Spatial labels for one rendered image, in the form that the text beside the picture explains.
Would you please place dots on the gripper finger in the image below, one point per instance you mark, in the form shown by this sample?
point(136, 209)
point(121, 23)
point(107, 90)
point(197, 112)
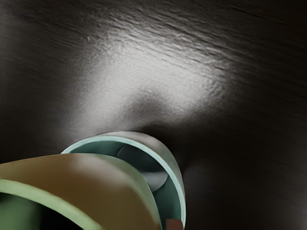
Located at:
point(173, 225)

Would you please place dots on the teal cup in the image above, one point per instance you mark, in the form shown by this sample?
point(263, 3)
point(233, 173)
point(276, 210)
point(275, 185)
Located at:
point(165, 153)

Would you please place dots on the tan cup with green rim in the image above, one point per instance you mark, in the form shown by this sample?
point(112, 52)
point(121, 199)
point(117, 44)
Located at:
point(91, 177)

